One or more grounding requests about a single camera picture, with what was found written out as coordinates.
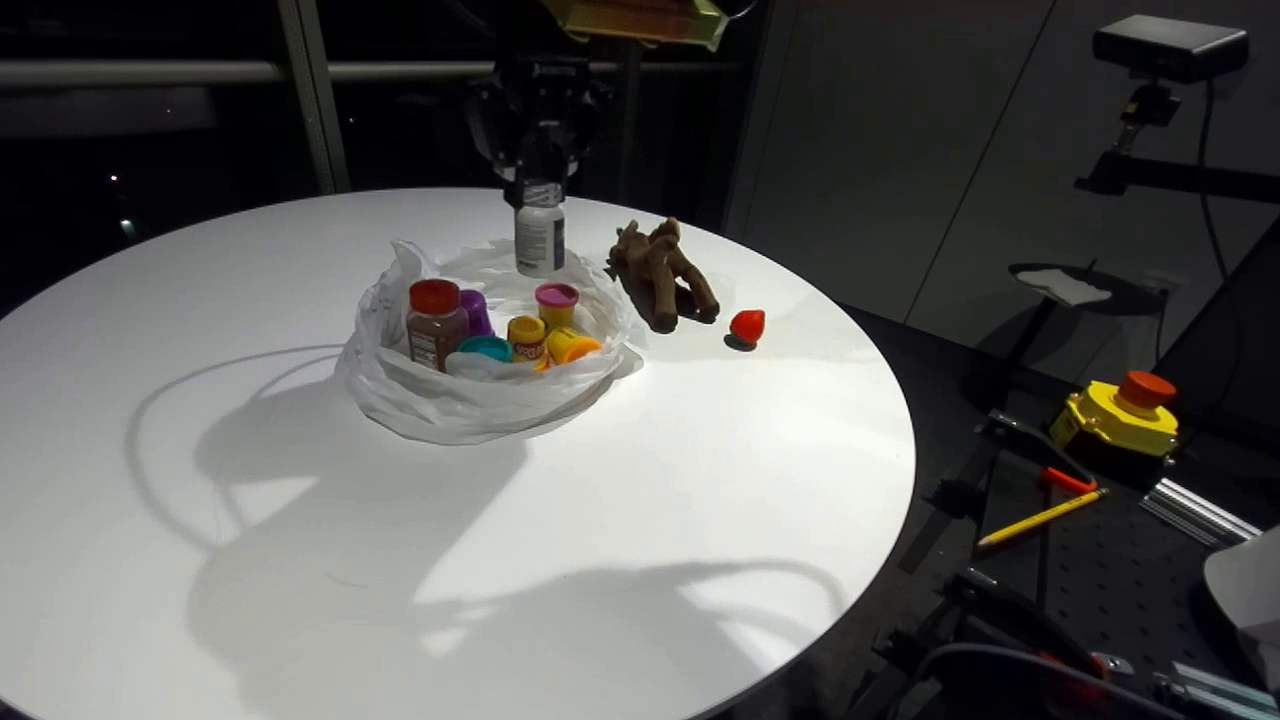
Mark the grey window crossbar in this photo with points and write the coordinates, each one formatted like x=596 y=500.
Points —
x=162 y=73

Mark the yellow-green wrist camera box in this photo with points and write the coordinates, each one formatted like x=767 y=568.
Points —
x=640 y=20

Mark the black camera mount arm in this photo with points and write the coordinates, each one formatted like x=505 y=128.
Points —
x=1174 y=174

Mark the spice jar red lid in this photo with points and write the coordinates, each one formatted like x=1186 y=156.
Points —
x=435 y=326

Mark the white rounded object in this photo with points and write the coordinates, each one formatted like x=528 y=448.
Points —
x=1252 y=594

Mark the black exterior camera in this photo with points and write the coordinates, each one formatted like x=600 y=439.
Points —
x=1170 y=44

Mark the brown plush moose toy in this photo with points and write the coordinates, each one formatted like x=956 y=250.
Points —
x=663 y=282

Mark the yellow red emergency stop button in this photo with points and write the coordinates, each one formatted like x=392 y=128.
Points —
x=1122 y=418

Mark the yellow tub light orange lid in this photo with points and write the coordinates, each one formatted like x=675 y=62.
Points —
x=526 y=334

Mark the aluminium rail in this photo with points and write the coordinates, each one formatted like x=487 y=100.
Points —
x=1202 y=508

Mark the yellow tub teal lid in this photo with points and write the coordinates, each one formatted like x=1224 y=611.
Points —
x=490 y=350

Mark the small red lid tub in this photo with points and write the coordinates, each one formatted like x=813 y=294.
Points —
x=751 y=330

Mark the white plastic bag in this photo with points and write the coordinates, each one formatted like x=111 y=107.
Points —
x=442 y=401

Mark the yellow tub red-orange lid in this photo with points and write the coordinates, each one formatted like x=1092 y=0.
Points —
x=572 y=344

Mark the grey window post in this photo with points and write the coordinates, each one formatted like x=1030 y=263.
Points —
x=314 y=95

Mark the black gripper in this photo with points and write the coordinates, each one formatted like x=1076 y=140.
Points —
x=534 y=107

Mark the white plate on stand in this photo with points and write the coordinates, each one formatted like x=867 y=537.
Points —
x=1062 y=284

